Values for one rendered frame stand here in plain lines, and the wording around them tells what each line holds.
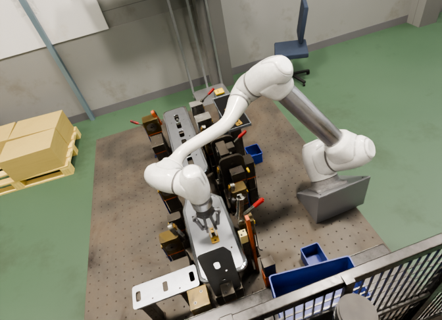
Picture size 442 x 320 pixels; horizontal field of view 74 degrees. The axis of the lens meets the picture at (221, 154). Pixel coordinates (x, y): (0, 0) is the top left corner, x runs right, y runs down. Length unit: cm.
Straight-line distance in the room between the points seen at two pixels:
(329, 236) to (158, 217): 105
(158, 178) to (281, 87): 64
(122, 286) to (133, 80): 311
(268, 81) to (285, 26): 340
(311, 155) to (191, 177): 82
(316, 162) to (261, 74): 63
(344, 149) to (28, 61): 383
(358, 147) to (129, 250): 140
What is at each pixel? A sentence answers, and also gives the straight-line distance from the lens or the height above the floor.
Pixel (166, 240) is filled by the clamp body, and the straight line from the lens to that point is 146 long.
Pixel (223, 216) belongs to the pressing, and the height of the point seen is 100.
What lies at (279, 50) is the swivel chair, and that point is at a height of 46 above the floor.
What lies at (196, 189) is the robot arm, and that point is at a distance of 110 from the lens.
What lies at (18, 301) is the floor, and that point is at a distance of 318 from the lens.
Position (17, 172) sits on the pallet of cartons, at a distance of 397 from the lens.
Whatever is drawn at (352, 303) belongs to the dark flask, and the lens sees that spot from 66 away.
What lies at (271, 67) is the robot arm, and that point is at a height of 162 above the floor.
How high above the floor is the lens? 223
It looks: 43 degrees down
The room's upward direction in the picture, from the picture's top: 14 degrees counter-clockwise
